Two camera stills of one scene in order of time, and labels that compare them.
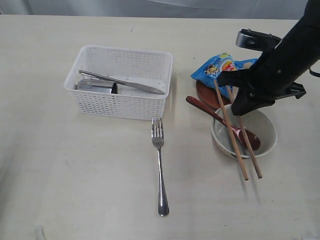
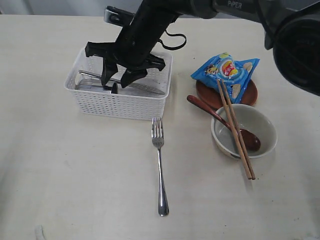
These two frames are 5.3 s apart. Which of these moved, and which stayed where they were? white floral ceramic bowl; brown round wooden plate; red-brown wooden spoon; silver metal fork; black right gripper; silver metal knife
Moved: black right gripper
Stayed: white floral ceramic bowl; silver metal fork; silver metal knife; red-brown wooden spoon; brown round wooden plate
